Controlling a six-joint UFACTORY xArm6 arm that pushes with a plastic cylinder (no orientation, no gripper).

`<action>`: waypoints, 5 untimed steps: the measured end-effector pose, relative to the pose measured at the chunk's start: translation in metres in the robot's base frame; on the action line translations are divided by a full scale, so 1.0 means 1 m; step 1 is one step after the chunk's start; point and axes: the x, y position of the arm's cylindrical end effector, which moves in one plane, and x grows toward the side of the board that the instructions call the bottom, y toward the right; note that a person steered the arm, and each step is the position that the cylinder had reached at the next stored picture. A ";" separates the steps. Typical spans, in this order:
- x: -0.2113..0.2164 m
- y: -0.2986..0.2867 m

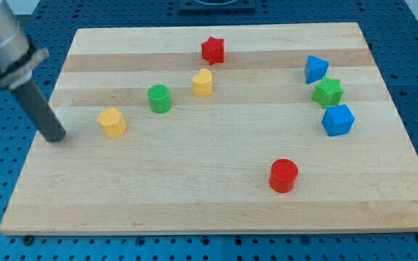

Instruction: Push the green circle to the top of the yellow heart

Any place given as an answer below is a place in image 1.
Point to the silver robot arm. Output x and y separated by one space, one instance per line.
18 54

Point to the yellow heart block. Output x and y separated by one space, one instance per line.
202 83

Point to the green cylinder block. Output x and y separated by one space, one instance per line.
159 99

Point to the wooden board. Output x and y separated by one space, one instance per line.
203 167

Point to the red star block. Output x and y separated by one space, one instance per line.
213 50

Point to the red cylinder block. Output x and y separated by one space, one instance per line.
283 175

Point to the yellow hexagon block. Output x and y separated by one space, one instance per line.
112 122

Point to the blue triangle block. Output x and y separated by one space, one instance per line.
315 69

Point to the green star block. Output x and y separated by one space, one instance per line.
328 92

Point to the blue cube block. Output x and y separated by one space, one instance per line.
337 120

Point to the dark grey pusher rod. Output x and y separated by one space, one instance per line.
35 105

